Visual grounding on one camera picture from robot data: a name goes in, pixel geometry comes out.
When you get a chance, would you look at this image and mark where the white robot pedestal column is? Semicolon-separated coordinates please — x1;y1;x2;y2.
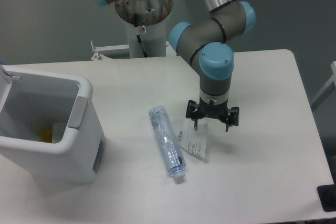
115;0;173;58

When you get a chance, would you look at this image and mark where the white frame at right edge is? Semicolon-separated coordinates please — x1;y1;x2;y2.
310;61;335;111

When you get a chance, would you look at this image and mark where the black pedestal cable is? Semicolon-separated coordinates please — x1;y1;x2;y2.
133;12;149;58

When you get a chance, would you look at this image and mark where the yellow trash in can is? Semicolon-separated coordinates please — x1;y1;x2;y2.
38;127;53;143

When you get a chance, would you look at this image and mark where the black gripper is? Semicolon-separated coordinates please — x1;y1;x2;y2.
185;99;239;132

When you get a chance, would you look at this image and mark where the white pedestal base frame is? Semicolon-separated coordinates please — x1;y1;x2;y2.
90;39;177;61

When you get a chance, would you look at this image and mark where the crushed clear plastic bottle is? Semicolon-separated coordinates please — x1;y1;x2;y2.
149;106;186;183

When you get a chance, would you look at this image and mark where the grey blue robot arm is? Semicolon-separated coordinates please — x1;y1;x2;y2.
95;0;256;127

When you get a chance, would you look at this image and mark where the clear plastic wrapper bag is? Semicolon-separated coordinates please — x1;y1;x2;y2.
177;119;208;161

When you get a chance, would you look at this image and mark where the white trash can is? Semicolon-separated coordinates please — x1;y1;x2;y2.
1;65;106;183

